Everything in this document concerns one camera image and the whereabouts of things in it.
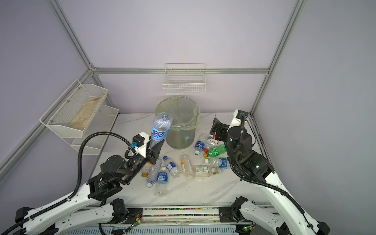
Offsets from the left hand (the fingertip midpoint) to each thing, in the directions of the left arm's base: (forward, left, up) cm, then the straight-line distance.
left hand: (158, 139), depth 60 cm
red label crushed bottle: (+22, -28, -34) cm, 49 cm away
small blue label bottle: (+2, -2, -32) cm, 32 cm away
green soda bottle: (+12, -30, -32) cm, 45 cm away
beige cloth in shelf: (+17, +45, -7) cm, 49 cm away
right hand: (+7, -26, +3) cm, 27 cm away
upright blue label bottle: (-9, +4, -36) cm, 38 cm away
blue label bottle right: (+5, -30, -32) cm, 44 cm away
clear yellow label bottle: (+2, -11, -32) cm, 34 cm away
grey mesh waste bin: (+17, -7, -25) cm, 31 cm away
